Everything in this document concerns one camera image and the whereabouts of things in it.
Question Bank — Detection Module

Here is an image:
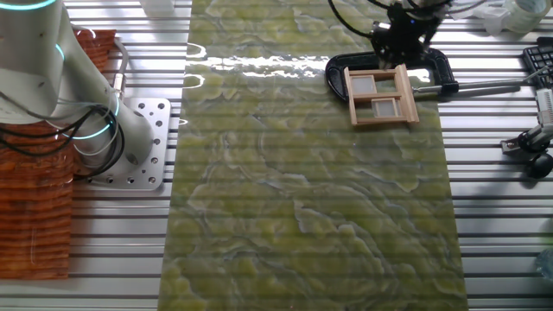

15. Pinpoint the green marble pattern mat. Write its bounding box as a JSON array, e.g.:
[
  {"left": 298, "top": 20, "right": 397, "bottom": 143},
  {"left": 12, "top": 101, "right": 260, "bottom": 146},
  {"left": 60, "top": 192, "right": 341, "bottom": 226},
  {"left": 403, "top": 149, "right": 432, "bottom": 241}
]
[{"left": 157, "top": 0, "right": 471, "bottom": 311}]

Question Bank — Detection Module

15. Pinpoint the clear plastic water bottle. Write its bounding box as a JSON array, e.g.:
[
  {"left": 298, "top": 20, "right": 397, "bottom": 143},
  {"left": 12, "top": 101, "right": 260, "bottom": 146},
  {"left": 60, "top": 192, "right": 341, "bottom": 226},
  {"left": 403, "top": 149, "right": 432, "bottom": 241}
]
[{"left": 535, "top": 246, "right": 553, "bottom": 282}]

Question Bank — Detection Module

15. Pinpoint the grey cable with metal connector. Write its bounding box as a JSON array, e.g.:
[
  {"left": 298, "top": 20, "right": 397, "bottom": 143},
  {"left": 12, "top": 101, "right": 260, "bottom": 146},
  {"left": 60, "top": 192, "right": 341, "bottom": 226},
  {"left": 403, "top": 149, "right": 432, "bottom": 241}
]
[{"left": 111, "top": 36, "right": 130, "bottom": 101}]

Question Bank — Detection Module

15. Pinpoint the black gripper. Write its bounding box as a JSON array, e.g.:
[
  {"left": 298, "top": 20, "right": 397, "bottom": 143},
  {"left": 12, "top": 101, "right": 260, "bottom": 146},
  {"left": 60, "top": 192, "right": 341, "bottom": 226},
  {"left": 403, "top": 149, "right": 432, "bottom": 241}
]
[{"left": 372, "top": 7, "right": 442, "bottom": 70}]

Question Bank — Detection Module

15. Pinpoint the small clear plastic cup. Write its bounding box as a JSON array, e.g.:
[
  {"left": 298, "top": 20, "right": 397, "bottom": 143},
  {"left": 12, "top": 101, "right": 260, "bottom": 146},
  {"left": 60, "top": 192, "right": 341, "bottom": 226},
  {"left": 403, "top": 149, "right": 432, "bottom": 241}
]
[{"left": 473, "top": 4, "right": 513, "bottom": 36}]

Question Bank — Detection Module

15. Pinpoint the black metal C-clamp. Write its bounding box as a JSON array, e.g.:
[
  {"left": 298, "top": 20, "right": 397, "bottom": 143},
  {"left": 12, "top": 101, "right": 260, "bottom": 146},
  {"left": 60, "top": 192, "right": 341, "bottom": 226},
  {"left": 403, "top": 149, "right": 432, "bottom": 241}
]
[{"left": 324, "top": 47, "right": 553, "bottom": 105}]

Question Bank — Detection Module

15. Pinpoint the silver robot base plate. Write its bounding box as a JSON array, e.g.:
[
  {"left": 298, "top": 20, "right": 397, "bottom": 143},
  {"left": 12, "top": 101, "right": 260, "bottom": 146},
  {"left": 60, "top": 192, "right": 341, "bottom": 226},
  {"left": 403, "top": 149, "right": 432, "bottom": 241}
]
[{"left": 85, "top": 97, "right": 173, "bottom": 192}]

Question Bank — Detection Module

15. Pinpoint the wooden miniature sliding window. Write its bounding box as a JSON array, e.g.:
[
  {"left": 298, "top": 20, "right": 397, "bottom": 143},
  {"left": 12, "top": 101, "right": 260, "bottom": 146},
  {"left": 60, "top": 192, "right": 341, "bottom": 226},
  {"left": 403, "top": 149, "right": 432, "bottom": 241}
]
[{"left": 343, "top": 63, "right": 421, "bottom": 127}]

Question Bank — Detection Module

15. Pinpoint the black keyboard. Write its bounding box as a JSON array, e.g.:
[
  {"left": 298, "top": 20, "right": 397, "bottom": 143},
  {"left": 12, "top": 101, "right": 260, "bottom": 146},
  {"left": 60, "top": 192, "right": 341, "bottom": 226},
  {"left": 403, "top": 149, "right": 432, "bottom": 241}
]
[{"left": 522, "top": 36, "right": 553, "bottom": 90}]

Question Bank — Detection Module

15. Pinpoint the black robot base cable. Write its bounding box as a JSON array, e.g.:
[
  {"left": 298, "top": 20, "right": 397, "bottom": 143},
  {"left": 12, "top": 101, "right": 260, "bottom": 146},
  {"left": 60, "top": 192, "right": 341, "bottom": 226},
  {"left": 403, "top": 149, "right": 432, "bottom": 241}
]
[{"left": 0, "top": 103, "right": 127, "bottom": 181}]

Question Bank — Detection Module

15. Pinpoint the brown wood grain mat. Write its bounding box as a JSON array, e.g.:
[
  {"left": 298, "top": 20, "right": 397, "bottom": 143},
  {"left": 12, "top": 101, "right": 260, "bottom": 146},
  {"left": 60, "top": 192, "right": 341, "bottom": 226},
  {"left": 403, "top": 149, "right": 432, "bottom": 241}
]
[{"left": 0, "top": 29, "right": 118, "bottom": 281}]

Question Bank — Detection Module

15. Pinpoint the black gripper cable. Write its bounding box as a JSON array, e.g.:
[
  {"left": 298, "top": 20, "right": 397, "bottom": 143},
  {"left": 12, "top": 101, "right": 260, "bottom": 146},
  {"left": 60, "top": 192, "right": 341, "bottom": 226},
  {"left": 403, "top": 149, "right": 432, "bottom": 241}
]
[{"left": 327, "top": 0, "right": 377, "bottom": 41}]

